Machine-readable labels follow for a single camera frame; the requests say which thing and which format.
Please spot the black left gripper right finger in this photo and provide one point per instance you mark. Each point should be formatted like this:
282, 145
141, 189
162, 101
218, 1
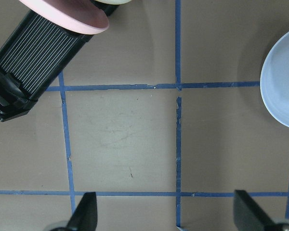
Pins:
248, 215

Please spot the cream white plate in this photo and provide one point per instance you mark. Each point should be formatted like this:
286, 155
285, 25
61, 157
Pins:
114, 2

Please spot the black dish rack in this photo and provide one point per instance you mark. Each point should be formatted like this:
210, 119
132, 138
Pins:
32, 57

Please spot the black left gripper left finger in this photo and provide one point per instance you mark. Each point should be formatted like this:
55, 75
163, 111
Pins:
84, 217

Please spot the light blue plate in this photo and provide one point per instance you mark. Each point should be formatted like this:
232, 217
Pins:
274, 81

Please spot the pink plate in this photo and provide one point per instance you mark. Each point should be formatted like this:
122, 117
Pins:
79, 16

